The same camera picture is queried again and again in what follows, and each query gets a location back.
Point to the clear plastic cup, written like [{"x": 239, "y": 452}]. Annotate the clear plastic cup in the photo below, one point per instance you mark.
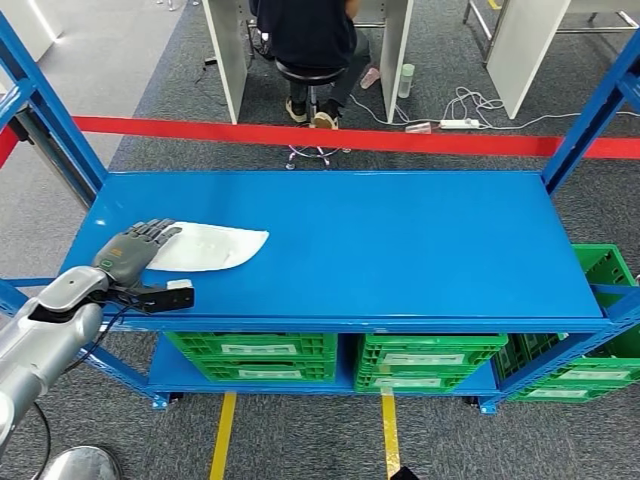
[{"x": 418, "y": 128}]

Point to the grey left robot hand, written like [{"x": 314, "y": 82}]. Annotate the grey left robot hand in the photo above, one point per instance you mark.
[{"x": 130, "y": 252}]

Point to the white partition panel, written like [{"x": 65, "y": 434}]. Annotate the white partition panel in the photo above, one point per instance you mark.
[{"x": 30, "y": 20}]

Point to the white curved panel part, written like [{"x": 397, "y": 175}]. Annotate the white curved panel part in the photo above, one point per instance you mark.
[{"x": 215, "y": 248}]

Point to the white power strip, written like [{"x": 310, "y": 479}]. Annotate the white power strip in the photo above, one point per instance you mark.
[{"x": 459, "y": 124}]

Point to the person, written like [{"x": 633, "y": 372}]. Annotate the person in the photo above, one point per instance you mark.
[{"x": 305, "y": 33}]

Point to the green plastic crate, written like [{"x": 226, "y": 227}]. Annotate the green plastic crate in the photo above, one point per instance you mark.
[
  {"x": 515, "y": 395},
  {"x": 310, "y": 344},
  {"x": 602, "y": 265},
  {"x": 370, "y": 344},
  {"x": 364, "y": 384},
  {"x": 320, "y": 372}
]

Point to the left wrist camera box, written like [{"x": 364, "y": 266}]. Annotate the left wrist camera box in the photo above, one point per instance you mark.
[{"x": 170, "y": 299}]

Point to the pink slipper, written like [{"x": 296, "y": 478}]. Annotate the pink slipper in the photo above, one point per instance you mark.
[{"x": 370, "y": 78}]

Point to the chrome barrier post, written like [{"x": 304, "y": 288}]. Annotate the chrome barrier post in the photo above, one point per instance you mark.
[
  {"x": 55, "y": 159},
  {"x": 80, "y": 467}
]

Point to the black round stool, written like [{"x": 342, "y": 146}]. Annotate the black round stool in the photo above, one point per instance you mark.
[{"x": 310, "y": 73}]

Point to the black robot body part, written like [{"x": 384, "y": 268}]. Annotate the black robot body part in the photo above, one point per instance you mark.
[{"x": 404, "y": 474}]

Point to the white plastic bottle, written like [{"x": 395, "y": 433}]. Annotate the white plastic bottle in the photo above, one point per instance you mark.
[{"x": 406, "y": 83}]

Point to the red barrier belt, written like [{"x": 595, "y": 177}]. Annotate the red barrier belt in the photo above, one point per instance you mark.
[
  {"x": 350, "y": 138},
  {"x": 7, "y": 147}
]

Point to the blue metal shelf rack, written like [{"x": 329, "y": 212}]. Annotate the blue metal shelf rack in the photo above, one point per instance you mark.
[{"x": 324, "y": 245}]

